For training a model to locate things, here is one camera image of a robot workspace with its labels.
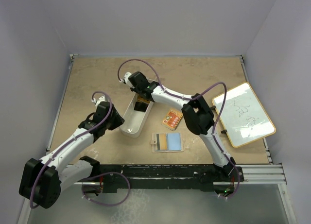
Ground white oblong plastic tray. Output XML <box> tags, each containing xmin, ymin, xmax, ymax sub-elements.
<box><xmin>119</xmin><ymin>93</ymin><xmax>154</xmax><ymax>138</ymax></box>

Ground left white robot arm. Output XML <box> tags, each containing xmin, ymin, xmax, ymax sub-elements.
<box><xmin>19</xmin><ymin>101</ymin><xmax>124</xmax><ymax>209</ymax></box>

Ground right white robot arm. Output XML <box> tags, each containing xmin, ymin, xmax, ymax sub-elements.
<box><xmin>124</xmin><ymin>71</ymin><xmax>235</xmax><ymax>181</ymax></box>

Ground black card in tray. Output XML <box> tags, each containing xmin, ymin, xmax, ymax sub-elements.
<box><xmin>134</xmin><ymin>102</ymin><xmax>148</xmax><ymax>112</ymax></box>

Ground orange spiral notebook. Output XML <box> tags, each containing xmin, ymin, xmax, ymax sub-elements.
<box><xmin>162</xmin><ymin>109</ymin><xmax>183</xmax><ymax>131</ymax></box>

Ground yellow framed whiteboard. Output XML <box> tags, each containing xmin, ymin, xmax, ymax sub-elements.
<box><xmin>212</xmin><ymin>82</ymin><xmax>276</xmax><ymax>148</ymax></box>

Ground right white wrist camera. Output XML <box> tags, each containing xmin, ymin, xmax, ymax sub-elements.
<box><xmin>120</xmin><ymin>72</ymin><xmax>132</xmax><ymax>86</ymax></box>

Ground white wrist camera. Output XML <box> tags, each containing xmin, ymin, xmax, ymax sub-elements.
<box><xmin>120</xmin><ymin>72</ymin><xmax>132</xmax><ymax>86</ymax></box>
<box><xmin>91</xmin><ymin>96</ymin><xmax>106</xmax><ymax>107</ymax></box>

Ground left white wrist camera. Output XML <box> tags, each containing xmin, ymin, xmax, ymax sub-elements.
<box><xmin>91</xmin><ymin>96</ymin><xmax>106</xmax><ymax>107</ymax></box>

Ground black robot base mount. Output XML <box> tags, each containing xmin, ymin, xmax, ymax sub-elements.
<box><xmin>80</xmin><ymin>156</ymin><xmax>244</xmax><ymax>193</ymax></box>

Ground aluminium table frame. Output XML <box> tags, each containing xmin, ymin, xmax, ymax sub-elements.
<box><xmin>17</xmin><ymin>53</ymin><xmax>289</xmax><ymax>224</ymax></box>

